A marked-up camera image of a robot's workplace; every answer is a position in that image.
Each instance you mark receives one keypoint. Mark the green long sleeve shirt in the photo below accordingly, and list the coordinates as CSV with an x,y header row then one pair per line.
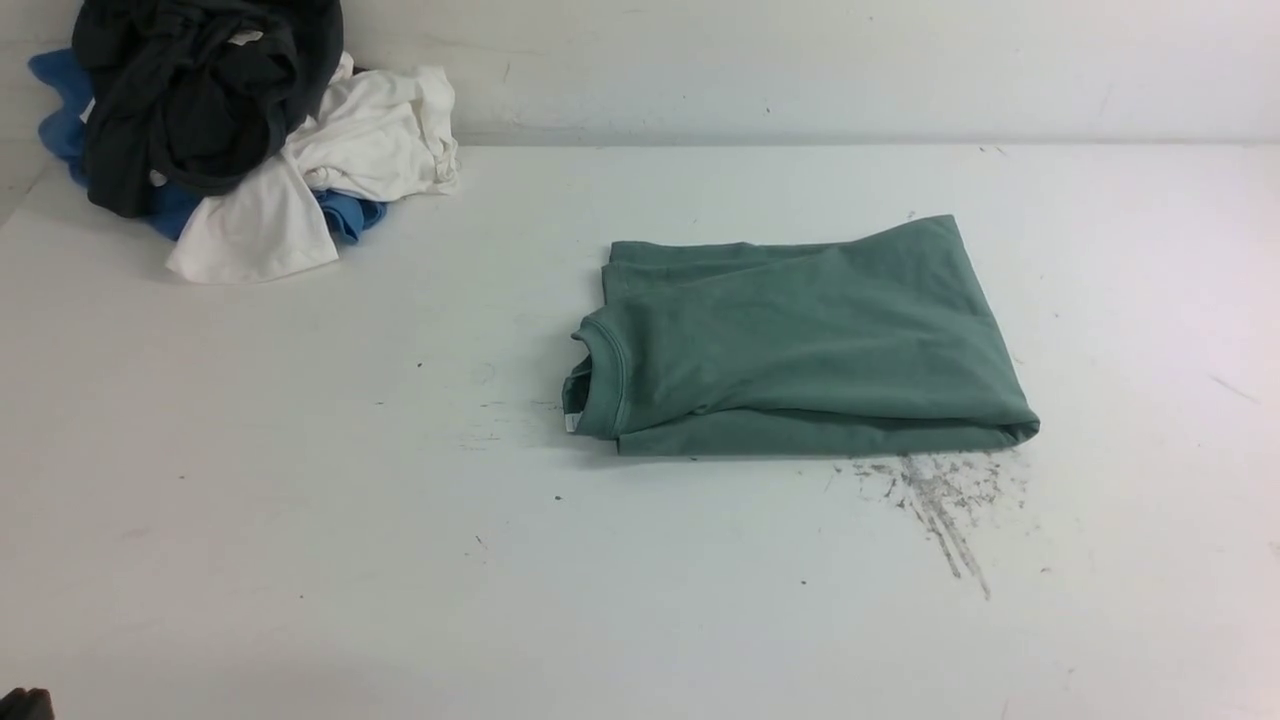
x,y
881,346

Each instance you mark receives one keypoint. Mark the black crumpled garment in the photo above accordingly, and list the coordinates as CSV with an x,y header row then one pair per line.
x,y
197,92

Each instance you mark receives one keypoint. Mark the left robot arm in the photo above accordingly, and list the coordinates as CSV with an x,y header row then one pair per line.
x,y
27,704

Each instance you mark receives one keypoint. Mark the blue crumpled garment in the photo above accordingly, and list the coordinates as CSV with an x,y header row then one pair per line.
x,y
62,134

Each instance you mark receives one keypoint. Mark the white crumpled shirt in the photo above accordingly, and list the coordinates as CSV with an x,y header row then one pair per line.
x,y
378,136

